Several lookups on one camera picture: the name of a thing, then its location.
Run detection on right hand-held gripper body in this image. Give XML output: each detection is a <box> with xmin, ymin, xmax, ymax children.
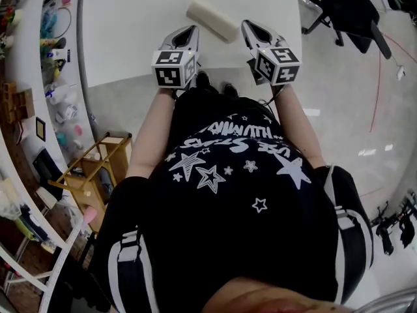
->
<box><xmin>246</xmin><ymin>36</ymin><xmax>302</xmax><ymax>86</ymax></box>

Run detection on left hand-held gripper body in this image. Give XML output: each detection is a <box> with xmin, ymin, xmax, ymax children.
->
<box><xmin>151</xmin><ymin>44</ymin><xmax>200</xmax><ymax>90</ymax></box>

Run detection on person's right forearm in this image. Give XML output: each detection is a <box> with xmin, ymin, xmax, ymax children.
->
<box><xmin>272</xmin><ymin>83</ymin><xmax>326</xmax><ymax>169</ymax></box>

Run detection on person's left forearm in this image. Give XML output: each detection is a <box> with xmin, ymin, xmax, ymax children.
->
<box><xmin>126</xmin><ymin>87</ymin><xmax>177</xmax><ymax>179</ymax></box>

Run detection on black office chair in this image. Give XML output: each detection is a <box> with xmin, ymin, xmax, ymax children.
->
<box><xmin>301</xmin><ymin>0</ymin><xmax>392</xmax><ymax>60</ymax></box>

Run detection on black hoop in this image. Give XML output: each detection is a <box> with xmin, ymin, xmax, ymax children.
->
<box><xmin>48</xmin><ymin>7</ymin><xmax>72</xmax><ymax>40</ymax></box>

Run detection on wooden rack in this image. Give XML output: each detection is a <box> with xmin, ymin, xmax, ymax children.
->
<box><xmin>48</xmin><ymin>132</ymin><xmax>133</xmax><ymax>234</ymax></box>

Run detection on white shelving unit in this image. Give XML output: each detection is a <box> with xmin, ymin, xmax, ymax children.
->
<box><xmin>0</xmin><ymin>0</ymin><xmax>108</xmax><ymax>313</ymax></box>

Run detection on wooden box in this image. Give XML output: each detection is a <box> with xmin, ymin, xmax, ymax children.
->
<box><xmin>0</xmin><ymin>82</ymin><xmax>35</xmax><ymax>123</ymax></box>

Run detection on person's black star t-shirt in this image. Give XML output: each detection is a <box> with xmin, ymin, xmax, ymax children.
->
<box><xmin>89</xmin><ymin>88</ymin><xmax>374</xmax><ymax>313</ymax></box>

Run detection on black tripod stand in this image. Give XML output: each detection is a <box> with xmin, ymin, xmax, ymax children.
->
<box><xmin>371</xmin><ymin>190</ymin><xmax>417</xmax><ymax>257</ymax></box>

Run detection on person's chin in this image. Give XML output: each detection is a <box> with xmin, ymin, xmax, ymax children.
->
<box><xmin>203</xmin><ymin>275</ymin><xmax>356</xmax><ymax>313</ymax></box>

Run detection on red floor cable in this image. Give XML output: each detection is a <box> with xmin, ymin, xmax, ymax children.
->
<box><xmin>369</xmin><ymin>33</ymin><xmax>417</xmax><ymax>133</ymax></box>

